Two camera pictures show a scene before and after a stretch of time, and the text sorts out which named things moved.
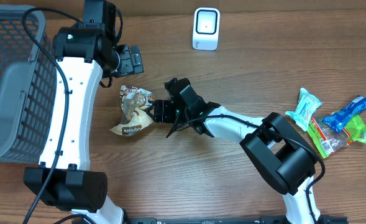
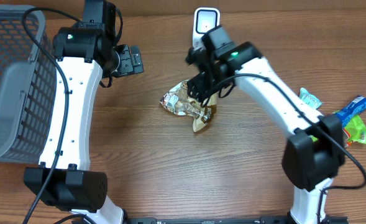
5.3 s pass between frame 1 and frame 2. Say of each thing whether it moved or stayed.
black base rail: stayed
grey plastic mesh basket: stayed
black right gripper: moved
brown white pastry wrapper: moved
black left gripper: stayed
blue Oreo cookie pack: stayed
